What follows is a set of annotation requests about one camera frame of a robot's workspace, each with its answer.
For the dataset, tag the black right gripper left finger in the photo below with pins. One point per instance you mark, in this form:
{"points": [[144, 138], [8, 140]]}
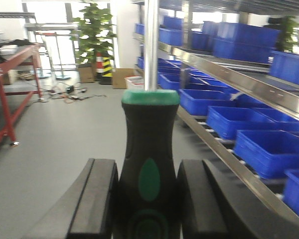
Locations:
{"points": [[86, 209]]}

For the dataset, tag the green black screwdriver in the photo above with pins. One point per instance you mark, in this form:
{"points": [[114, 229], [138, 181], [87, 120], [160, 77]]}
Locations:
{"points": [[147, 188]]}

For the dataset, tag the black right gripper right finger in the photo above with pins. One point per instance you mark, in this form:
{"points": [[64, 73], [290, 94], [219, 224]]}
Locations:
{"points": [[218, 205]]}

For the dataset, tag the brown cardboard box floor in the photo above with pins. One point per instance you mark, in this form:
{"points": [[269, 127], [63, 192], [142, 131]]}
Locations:
{"points": [[118, 77]]}

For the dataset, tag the green potted plant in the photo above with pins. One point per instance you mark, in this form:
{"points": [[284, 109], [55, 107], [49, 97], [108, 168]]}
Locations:
{"points": [[94, 33]]}

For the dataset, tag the steel roller shelf rack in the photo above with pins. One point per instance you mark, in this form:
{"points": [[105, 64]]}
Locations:
{"points": [[277, 98]]}

